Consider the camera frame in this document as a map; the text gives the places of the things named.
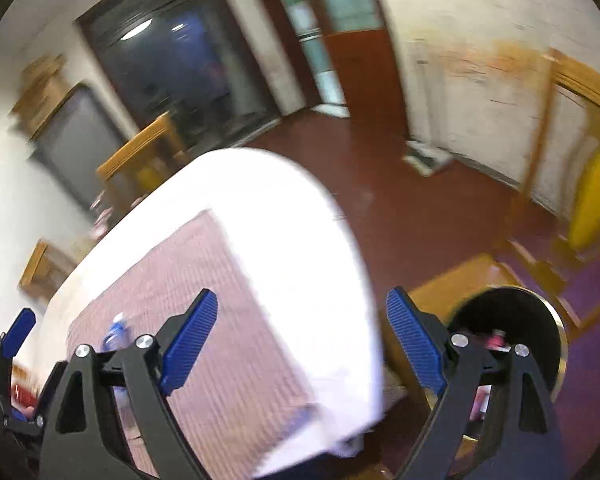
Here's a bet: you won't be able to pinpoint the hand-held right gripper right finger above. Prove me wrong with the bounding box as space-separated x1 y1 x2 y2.
386 286 567 480

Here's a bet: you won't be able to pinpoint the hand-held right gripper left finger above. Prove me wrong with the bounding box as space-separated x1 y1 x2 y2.
39 288 219 480

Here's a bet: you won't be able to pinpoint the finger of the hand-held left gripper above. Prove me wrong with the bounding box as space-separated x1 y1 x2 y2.
0 308 37 397
1 402 47 437

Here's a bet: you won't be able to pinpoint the red wrapper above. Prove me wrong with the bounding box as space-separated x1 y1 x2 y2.
11 381 37 407

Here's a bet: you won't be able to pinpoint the round black gold-rimmed disc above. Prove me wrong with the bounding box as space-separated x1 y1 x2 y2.
447 285 569 461

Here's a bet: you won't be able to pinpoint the pink woven table mat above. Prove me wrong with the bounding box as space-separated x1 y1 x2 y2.
67 209 321 480

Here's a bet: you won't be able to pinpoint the small wooden chair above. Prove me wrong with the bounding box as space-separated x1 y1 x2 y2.
19 239 78 307

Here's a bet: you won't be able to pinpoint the plastic bottle with blue label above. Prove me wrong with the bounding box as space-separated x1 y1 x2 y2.
101 312 132 355

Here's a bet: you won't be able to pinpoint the pink wrapper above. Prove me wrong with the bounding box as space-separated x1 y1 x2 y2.
487 328 512 352

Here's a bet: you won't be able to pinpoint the purple floor mat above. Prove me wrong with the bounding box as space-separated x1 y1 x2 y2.
497 252 600 480

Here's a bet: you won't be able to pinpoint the grey cabinet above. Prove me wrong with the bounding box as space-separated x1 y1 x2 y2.
27 82 131 213

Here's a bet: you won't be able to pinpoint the wooden chair with yellow cushion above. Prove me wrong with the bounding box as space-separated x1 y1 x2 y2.
495 47 600 333

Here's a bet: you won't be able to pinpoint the cardboard boxes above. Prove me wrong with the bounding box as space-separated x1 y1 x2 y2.
10 54 73 133

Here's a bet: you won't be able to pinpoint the dark glass sliding window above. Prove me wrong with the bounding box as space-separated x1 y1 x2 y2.
76 0 283 153

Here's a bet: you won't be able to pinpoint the red-brown wooden door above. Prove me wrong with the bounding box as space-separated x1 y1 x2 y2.
245 0 406 133

